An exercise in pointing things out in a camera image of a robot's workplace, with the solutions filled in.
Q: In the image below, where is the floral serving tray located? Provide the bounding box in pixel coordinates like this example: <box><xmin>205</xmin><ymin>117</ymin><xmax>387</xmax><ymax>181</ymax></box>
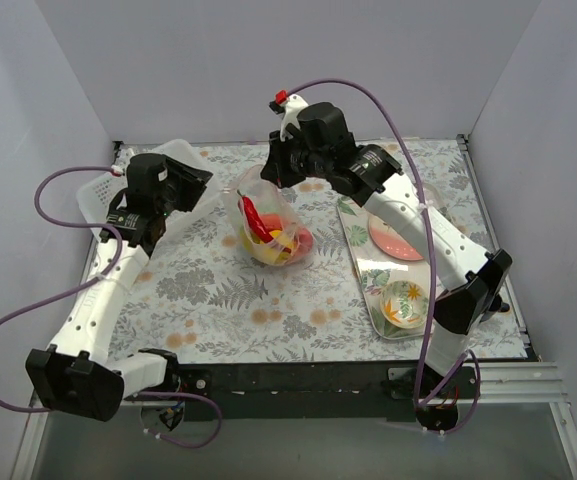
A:
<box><xmin>337</xmin><ymin>197</ymin><xmax>430</xmax><ymax>340</ymax></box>

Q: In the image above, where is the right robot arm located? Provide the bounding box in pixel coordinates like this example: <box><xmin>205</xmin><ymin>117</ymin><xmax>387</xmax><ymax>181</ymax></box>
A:
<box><xmin>261</xmin><ymin>95</ymin><xmax>512</xmax><ymax>398</ymax></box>

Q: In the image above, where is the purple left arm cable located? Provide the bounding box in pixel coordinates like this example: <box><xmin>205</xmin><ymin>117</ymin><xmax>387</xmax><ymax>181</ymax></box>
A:
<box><xmin>0</xmin><ymin>165</ymin><xmax>224</xmax><ymax>448</ymax></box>

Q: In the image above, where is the floral tablecloth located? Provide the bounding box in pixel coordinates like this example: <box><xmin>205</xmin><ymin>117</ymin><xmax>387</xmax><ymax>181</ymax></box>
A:
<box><xmin>65</xmin><ymin>138</ymin><xmax>529</xmax><ymax>365</ymax></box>

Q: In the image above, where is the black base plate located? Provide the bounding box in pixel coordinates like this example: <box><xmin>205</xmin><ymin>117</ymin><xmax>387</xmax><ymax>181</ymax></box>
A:
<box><xmin>132</xmin><ymin>362</ymin><xmax>479</xmax><ymax>424</ymax></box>

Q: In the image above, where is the pink and cream plate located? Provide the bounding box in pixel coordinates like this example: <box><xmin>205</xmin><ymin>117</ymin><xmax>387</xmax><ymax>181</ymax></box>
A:
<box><xmin>368</xmin><ymin>214</ymin><xmax>424</xmax><ymax>262</ymax></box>

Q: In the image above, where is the white plastic basket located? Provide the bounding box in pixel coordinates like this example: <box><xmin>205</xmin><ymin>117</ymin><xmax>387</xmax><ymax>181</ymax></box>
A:
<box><xmin>76</xmin><ymin>139</ymin><xmax>222</xmax><ymax>242</ymax></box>

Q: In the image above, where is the red apple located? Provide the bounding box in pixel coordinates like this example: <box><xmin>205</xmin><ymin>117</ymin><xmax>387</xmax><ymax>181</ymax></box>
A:
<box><xmin>296</xmin><ymin>227</ymin><xmax>314</xmax><ymax>256</ymax></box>

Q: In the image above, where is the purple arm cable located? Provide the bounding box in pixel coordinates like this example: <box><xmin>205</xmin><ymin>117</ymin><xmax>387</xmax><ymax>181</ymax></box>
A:
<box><xmin>269</xmin><ymin>77</ymin><xmax>481</xmax><ymax>434</ymax></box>
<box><xmin>0</xmin><ymin>165</ymin><xmax>224</xmax><ymax>448</ymax></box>

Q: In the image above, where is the floral bowl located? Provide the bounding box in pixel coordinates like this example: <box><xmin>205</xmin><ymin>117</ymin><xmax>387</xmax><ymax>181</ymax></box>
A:
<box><xmin>379</xmin><ymin>280</ymin><xmax>429</xmax><ymax>330</ymax></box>

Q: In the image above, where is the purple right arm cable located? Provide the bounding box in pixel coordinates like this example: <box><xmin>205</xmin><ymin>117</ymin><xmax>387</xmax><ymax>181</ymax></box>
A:
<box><xmin>269</xmin><ymin>77</ymin><xmax>481</xmax><ymax>434</ymax></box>

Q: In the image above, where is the red chili pepper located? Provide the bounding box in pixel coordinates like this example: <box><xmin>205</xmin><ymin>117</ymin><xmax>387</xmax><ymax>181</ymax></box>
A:
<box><xmin>237</xmin><ymin>191</ymin><xmax>274</xmax><ymax>243</ymax></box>

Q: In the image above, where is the aluminium frame rail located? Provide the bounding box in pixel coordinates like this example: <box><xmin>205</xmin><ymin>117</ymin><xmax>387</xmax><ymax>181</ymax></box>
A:
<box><xmin>13</xmin><ymin>361</ymin><xmax>577</xmax><ymax>479</ymax></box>

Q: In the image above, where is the yellow lemon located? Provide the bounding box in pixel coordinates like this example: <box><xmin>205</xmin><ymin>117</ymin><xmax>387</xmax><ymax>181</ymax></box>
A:
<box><xmin>253</xmin><ymin>229</ymin><xmax>295</xmax><ymax>266</ymax></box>

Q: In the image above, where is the clear zip top bag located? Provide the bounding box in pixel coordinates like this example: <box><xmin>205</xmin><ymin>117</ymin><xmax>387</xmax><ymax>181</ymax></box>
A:
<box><xmin>221</xmin><ymin>165</ymin><xmax>314</xmax><ymax>267</ymax></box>

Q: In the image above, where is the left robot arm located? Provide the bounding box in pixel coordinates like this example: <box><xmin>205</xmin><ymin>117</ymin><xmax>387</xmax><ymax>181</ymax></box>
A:
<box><xmin>25</xmin><ymin>153</ymin><xmax>212</xmax><ymax>421</ymax></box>

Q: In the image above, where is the watermelon slice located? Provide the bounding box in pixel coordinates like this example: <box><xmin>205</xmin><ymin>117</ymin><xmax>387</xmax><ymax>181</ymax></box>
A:
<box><xmin>261</xmin><ymin>213</ymin><xmax>297</xmax><ymax>242</ymax></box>

